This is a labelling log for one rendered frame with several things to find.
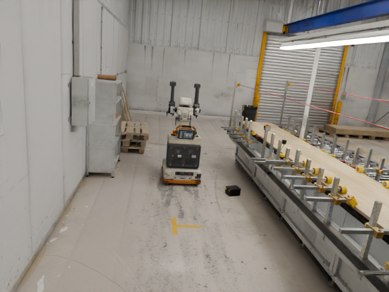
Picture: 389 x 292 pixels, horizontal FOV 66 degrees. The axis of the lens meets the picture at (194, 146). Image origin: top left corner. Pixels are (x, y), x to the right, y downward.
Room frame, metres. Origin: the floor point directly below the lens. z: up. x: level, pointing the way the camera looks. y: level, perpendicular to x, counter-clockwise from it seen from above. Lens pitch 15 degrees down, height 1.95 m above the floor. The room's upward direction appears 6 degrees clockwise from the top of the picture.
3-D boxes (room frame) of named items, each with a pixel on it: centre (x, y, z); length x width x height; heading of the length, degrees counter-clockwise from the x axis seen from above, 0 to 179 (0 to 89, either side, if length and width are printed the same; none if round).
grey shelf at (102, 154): (5.09, 1.57, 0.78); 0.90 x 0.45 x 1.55; 8
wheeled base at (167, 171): (4.93, 0.19, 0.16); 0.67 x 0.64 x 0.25; 9
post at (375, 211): (1.96, -1.32, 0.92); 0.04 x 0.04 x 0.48; 8
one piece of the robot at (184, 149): (4.84, 0.18, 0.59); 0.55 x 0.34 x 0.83; 99
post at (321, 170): (2.71, -1.21, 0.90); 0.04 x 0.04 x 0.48; 8
